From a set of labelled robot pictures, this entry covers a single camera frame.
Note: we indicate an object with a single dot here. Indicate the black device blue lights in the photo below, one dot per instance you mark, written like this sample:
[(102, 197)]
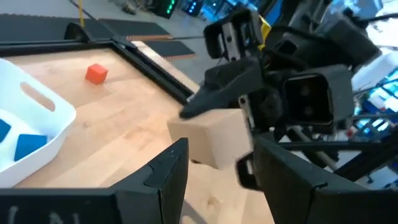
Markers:
[(192, 6)]

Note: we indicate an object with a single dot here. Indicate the blue half-round block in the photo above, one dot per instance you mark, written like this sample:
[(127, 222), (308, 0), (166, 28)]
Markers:
[(29, 146)]

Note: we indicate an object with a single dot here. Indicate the black device green lights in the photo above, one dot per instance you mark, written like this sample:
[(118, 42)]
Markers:
[(164, 7)]

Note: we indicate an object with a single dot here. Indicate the blue square block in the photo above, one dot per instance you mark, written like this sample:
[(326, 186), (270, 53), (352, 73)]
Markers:
[(3, 130)]

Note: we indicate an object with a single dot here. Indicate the orange cube block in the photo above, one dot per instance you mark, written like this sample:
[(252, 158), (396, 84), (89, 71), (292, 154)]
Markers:
[(97, 73)]

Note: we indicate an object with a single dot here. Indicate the short wooden block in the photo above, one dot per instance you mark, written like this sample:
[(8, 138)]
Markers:
[(214, 137)]

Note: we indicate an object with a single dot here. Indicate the white plastic bin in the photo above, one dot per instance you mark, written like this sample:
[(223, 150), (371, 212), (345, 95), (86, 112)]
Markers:
[(9, 81)]

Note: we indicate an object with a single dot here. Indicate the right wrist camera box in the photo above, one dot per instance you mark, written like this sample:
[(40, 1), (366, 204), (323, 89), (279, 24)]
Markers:
[(317, 93)]

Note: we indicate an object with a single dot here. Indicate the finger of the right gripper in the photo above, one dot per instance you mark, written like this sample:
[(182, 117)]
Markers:
[(230, 84)]

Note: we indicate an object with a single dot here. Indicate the black hazard-striped floor mat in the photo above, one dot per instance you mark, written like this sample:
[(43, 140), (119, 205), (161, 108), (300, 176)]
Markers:
[(168, 48)]

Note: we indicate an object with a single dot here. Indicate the yellow tag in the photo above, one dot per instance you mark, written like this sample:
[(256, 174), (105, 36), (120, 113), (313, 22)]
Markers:
[(265, 31)]

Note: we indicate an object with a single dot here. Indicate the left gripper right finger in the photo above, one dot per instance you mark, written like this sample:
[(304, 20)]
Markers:
[(304, 202)]

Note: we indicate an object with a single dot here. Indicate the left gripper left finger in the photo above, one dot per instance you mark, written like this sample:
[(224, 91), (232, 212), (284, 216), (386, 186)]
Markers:
[(158, 193)]

